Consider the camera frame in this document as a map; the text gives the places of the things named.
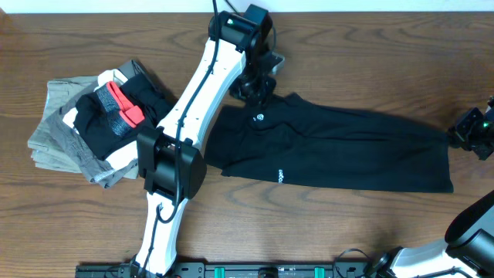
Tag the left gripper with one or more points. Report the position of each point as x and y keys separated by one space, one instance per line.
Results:
x=252 y=89

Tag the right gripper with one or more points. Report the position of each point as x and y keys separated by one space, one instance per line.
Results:
x=460 y=133

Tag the black t-shirt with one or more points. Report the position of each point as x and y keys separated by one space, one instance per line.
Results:
x=293 y=141

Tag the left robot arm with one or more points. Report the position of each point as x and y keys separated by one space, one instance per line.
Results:
x=238 y=61

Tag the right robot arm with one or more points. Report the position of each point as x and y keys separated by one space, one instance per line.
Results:
x=467 y=249

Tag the red grey folded garment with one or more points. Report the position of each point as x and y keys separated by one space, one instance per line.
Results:
x=122 y=115

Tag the black folded garment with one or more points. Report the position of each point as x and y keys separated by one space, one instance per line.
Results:
x=104 y=135

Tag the grey folded shorts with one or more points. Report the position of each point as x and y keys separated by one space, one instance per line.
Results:
x=81 y=129

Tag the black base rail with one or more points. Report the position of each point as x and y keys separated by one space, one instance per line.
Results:
x=201 y=270

